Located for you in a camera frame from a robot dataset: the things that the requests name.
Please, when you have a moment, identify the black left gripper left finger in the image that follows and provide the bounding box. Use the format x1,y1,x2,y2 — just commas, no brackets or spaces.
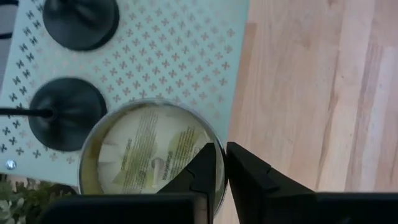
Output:
157,141,218,224

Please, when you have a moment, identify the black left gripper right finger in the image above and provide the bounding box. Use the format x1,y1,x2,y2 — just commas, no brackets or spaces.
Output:
226,141,318,224

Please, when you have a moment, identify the labelled candle tin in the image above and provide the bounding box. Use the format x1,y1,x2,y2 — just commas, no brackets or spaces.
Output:
78,98,228,216

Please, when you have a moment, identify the small green potted plant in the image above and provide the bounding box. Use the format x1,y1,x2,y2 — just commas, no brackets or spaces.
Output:
0,174,78,224

